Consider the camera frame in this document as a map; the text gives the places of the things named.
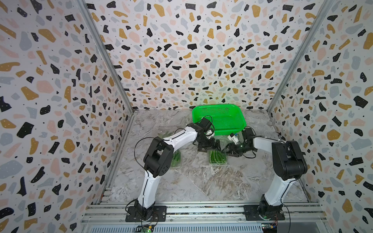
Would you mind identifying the clear container peppers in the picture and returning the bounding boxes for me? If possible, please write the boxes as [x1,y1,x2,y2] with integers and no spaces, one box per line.
[171,150,182,168]
[207,150,227,166]
[157,130,174,139]

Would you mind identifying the green plastic mesh basket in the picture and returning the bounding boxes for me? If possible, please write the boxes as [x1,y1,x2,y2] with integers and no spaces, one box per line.
[192,104,247,136]

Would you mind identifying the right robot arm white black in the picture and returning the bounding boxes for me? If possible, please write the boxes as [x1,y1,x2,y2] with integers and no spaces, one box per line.
[223,127,308,220]

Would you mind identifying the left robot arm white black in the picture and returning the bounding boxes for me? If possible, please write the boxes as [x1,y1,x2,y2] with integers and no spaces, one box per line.
[134,116,220,220]

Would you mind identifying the right circuit board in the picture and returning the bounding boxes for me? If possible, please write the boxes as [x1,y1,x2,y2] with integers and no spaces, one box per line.
[261,223,277,233]

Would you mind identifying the circuit board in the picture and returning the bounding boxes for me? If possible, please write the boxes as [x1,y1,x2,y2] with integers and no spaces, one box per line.
[261,223,277,233]
[134,225,154,233]

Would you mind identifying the left circuit board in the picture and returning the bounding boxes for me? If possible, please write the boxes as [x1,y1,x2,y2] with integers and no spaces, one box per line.
[134,225,154,233]

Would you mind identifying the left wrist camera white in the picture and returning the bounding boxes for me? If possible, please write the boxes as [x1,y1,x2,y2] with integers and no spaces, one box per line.
[205,129,214,138]

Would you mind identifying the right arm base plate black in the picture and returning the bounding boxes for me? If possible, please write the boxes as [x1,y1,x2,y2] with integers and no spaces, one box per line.
[243,204,285,221]

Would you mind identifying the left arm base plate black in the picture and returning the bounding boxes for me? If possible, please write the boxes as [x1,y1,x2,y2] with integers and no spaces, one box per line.
[125,205,167,222]

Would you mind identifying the right corner aluminium post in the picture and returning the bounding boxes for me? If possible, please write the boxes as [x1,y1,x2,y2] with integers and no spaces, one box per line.
[267,0,333,113]

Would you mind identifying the corner aluminium post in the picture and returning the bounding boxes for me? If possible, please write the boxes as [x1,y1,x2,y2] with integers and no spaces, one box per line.
[76,0,134,115]
[267,0,333,113]

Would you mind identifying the aluminium front rail frame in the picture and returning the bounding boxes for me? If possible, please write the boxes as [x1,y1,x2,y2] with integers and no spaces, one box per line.
[81,201,332,233]

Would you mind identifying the left corner aluminium post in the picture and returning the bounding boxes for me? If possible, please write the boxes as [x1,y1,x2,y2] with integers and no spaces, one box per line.
[76,0,134,115]

